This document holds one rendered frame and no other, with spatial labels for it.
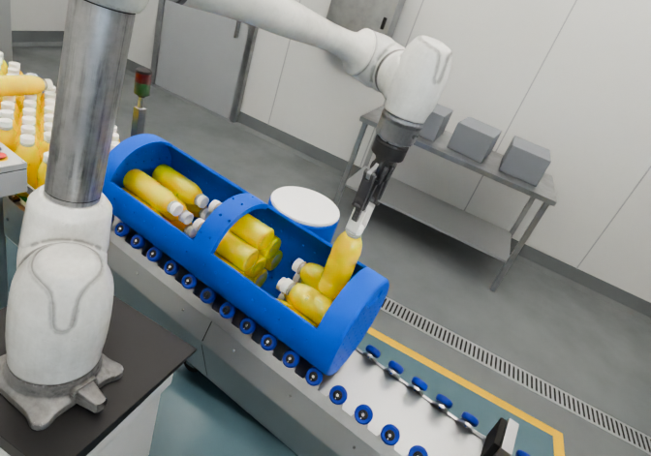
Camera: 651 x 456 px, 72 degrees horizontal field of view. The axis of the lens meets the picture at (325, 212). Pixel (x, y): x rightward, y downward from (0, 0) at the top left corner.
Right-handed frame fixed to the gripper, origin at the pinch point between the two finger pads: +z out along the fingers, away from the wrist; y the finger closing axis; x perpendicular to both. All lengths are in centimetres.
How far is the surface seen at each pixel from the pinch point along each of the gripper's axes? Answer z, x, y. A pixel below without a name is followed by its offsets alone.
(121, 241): 45, 65, -11
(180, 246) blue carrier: 28.0, 38.5, -14.3
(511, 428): 28, -52, 2
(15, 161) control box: 28, 94, -26
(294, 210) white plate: 33, 37, 41
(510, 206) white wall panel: 90, -24, 348
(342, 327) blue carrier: 20.0, -10.3, -12.3
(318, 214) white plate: 33, 30, 47
